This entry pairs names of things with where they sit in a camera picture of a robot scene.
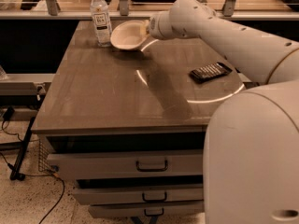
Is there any top grey drawer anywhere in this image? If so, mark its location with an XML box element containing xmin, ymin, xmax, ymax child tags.
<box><xmin>48</xmin><ymin>149</ymin><xmax>203</xmax><ymax>180</ymax></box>

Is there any middle grey drawer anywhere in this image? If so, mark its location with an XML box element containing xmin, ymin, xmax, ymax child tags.
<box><xmin>73</xmin><ymin>184</ymin><xmax>204</xmax><ymax>205</ymax></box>

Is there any bottom grey drawer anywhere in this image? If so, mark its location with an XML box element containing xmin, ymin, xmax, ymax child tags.
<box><xmin>88</xmin><ymin>201</ymin><xmax>205</xmax><ymax>218</ymax></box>

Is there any black stand leg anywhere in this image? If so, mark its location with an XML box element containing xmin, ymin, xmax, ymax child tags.
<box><xmin>10</xmin><ymin>118</ymin><xmax>35</xmax><ymax>181</ymax></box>

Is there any black floor cable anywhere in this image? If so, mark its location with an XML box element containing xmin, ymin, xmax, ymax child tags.
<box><xmin>0</xmin><ymin>119</ymin><xmax>65</xmax><ymax>224</ymax></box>

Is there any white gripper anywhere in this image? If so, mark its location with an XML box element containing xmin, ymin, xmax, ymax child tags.
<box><xmin>149</xmin><ymin>11</ymin><xmax>172</xmax><ymax>40</ymax></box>

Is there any white paper bowl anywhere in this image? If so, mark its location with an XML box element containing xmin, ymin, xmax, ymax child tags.
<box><xmin>110</xmin><ymin>21</ymin><xmax>150</xmax><ymax>50</ymax></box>

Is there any wire mesh basket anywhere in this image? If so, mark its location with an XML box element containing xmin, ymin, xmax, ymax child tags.
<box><xmin>38</xmin><ymin>142</ymin><xmax>56</xmax><ymax>175</ymax></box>

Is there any grey drawer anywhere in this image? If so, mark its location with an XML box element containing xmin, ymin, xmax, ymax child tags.
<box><xmin>88</xmin><ymin>201</ymin><xmax>205</xmax><ymax>218</ymax></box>
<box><xmin>48</xmin><ymin>149</ymin><xmax>203</xmax><ymax>180</ymax></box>
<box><xmin>73</xmin><ymin>184</ymin><xmax>204</xmax><ymax>205</ymax></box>

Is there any grey drawer cabinet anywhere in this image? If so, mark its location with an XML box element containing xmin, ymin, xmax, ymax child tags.
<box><xmin>30</xmin><ymin>19</ymin><xmax>260</xmax><ymax>219</ymax></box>

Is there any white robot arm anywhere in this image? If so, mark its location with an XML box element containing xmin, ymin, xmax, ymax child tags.
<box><xmin>149</xmin><ymin>0</ymin><xmax>299</xmax><ymax>224</ymax></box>

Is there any clear plastic water bottle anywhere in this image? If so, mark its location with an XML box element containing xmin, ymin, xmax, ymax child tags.
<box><xmin>90</xmin><ymin>0</ymin><xmax>112</xmax><ymax>47</ymax></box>

